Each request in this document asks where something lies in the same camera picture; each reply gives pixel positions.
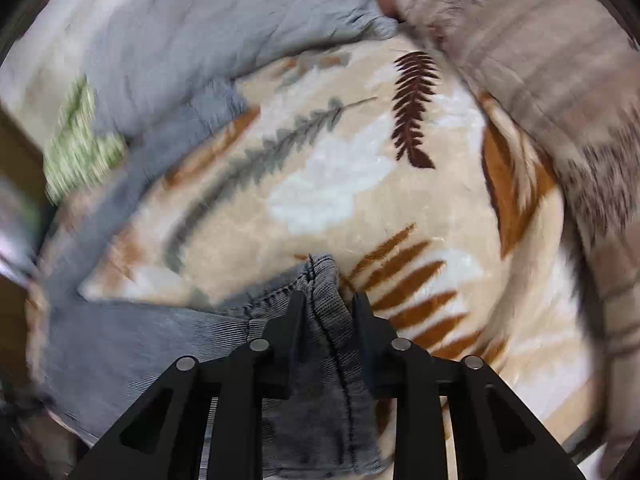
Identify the grey quilted pillow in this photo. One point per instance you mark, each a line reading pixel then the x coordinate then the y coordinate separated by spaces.
pixel 152 55

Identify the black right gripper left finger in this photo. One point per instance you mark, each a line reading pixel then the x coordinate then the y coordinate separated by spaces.
pixel 202 419

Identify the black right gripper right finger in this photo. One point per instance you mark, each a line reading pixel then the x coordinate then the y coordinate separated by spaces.
pixel 496 436

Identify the green white patterned quilt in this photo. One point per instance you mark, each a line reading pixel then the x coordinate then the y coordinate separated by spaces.
pixel 76 157

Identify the grey denim pants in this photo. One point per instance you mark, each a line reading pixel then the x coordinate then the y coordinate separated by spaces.
pixel 101 354

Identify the beige leaf-pattern blanket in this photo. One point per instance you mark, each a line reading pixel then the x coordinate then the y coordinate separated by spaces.
pixel 376 155

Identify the wooden wardrobe with mirror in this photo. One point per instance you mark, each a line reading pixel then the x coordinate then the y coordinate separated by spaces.
pixel 25 215

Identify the brown striped fuzzy blanket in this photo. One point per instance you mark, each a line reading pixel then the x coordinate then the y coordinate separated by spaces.
pixel 567 72

